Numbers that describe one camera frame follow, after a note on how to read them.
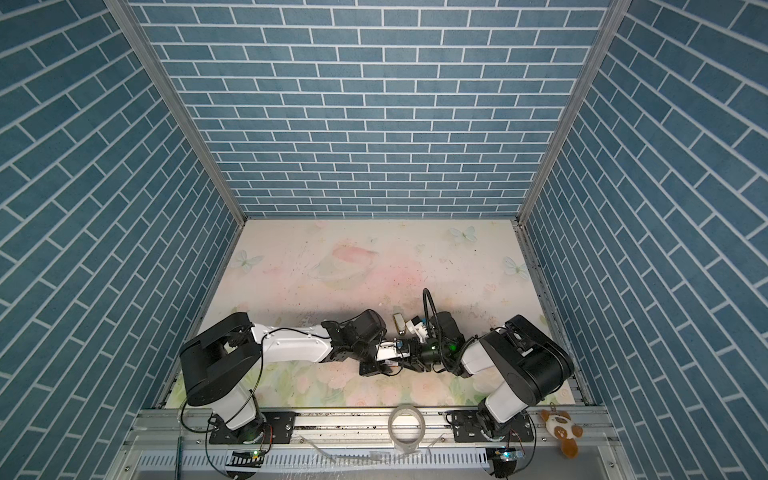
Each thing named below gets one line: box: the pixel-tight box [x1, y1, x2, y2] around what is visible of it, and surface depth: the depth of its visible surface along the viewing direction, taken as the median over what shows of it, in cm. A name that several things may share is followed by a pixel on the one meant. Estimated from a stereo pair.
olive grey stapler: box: [393, 312, 406, 336], surface depth 91 cm
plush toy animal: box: [539, 402, 584, 459], surface depth 72 cm
